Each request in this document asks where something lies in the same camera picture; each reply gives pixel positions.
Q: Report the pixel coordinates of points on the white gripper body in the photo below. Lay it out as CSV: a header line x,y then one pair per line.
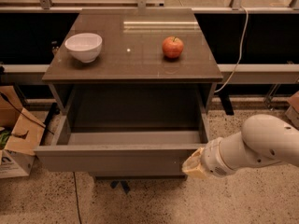
x,y
214,160

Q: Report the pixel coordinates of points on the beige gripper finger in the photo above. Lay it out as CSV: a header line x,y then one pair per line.
x,y
193,166

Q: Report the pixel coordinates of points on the grey top drawer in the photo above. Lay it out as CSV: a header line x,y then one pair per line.
x,y
113,145

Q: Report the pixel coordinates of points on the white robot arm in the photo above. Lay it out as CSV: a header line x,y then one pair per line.
x,y
263,140

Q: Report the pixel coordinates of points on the grey cabinet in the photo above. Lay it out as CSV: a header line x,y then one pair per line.
x,y
131,74

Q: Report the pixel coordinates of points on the cardboard box at right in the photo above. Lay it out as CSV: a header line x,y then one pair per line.
x,y
292,112

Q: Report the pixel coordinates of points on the red apple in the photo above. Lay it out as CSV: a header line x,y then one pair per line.
x,y
172,47

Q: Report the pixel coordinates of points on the white bowl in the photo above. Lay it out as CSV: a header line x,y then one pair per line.
x,y
84,47

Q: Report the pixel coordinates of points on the open cardboard box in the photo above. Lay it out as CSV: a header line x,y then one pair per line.
x,y
21,133

